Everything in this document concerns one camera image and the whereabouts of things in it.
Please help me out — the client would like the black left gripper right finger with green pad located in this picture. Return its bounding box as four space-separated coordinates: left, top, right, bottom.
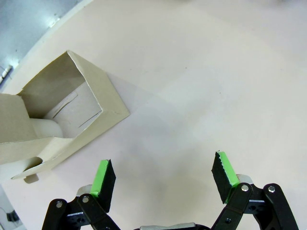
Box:
211 151 299 230

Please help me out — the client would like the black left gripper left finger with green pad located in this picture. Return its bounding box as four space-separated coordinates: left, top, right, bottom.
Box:
42 159 122 230

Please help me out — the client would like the white paper cup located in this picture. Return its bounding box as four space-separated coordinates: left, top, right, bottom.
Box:
0 117 64 183

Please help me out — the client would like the grey cardboard cup carrier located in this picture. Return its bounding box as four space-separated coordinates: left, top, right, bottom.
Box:
0 49 131 184

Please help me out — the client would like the white power strip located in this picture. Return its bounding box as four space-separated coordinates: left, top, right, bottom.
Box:
0 64 13 83

